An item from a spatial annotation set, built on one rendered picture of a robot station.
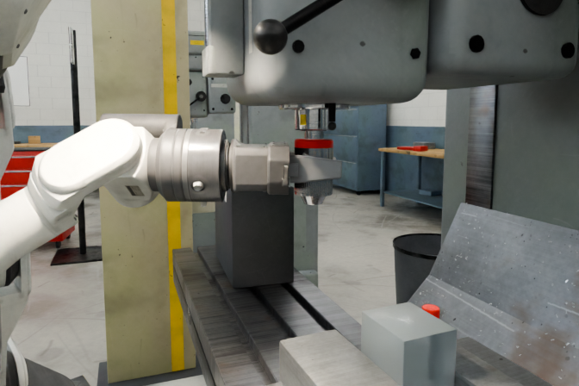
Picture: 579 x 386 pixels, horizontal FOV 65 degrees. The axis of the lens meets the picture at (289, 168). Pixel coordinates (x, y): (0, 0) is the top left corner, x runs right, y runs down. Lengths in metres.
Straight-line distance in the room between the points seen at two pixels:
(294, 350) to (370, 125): 7.51
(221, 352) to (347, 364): 0.29
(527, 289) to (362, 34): 0.46
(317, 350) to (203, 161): 0.23
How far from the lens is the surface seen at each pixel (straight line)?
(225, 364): 0.63
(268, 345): 0.67
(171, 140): 0.53
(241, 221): 0.84
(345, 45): 0.46
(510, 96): 0.82
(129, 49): 2.25
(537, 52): 0.58
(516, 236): 0.79
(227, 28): 0.51
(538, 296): 0.74
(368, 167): 7.91
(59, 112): 9.57
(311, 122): 0.53
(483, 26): 0.53
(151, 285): 2.37
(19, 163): 5.10
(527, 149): 0.79
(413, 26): 0.50
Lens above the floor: 1.29
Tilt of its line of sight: 6 degrees down
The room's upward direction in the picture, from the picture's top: straight up
